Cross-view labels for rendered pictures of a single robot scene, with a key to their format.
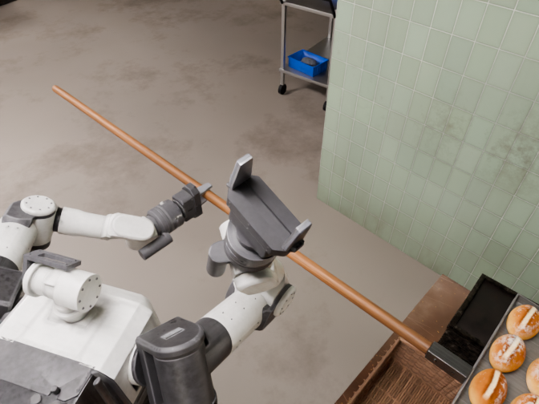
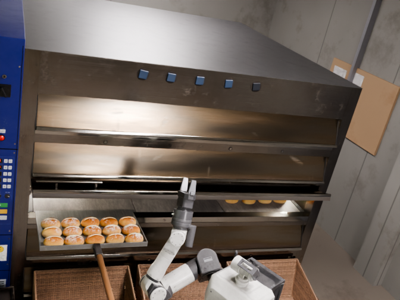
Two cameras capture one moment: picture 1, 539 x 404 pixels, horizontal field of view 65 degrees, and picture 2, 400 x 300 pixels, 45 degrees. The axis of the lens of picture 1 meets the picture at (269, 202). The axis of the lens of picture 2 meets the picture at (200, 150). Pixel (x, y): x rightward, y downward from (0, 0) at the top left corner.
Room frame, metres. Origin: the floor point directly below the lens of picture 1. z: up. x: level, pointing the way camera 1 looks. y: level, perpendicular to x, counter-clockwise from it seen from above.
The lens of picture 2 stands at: (2.15, 0.72, 2.70)
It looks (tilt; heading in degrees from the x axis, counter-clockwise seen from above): 23 degrees down; 202
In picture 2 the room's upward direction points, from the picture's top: 13 degrees clockwise
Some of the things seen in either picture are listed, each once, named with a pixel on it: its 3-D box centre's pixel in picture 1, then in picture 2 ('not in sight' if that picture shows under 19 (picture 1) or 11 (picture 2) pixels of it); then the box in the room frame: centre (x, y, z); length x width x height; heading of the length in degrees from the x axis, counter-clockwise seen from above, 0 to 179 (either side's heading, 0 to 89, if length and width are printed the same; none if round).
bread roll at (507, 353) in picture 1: (508, 351); (74, 239); (0.44, -0.52, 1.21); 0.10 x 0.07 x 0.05; 135
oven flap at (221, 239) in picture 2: not in sight; (179, 238); (-0.23, -0.23, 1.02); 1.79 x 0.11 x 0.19; 136
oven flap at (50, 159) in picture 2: not in sight; (196, 163); (-0.23, -0.23, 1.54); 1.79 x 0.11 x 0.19; 136
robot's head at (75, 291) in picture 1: (66, 289); (243, 270); (0.42, 0.35, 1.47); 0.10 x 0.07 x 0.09; 73
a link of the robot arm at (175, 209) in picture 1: (179, 208); not in sight; (0.89, 0.27, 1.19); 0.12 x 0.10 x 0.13; 136
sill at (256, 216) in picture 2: not in sight; (182, 216); (-0.24, -0.25, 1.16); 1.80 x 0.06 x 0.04; 136
